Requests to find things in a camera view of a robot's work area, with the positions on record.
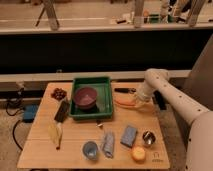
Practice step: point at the green plastic tray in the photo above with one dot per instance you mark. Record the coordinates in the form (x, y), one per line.
(103, 108)

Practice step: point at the wooden table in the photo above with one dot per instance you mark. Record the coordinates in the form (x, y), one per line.
(40, 152)

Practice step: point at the dark grape bunch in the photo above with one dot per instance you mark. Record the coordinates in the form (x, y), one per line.
(58, 94)

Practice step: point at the blue sponge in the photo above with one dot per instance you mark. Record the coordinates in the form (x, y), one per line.
(128, 137)

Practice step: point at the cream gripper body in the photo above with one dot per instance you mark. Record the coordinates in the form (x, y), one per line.
(140, 102)

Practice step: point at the yellow banana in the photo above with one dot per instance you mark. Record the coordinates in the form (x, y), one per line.
(55, 133)

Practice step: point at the grey folded cloth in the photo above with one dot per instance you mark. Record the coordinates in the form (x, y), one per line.
(107, 145)

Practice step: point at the black handled tool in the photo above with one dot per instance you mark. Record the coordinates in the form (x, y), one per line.
(125, 90)

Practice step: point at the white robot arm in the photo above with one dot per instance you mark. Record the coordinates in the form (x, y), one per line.
(199, 155)

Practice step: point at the orange fruit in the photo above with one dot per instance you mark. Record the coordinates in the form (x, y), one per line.
(138, 154)

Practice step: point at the purple bowl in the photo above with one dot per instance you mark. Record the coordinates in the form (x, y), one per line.
(85, 97)

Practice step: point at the orange pepper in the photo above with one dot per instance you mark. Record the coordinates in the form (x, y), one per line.
(125, 103)

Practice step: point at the small metal cup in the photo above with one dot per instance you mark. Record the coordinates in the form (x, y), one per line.
(148, 138)

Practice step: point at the blue box on floor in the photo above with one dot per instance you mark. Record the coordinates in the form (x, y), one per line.
(30, 113)

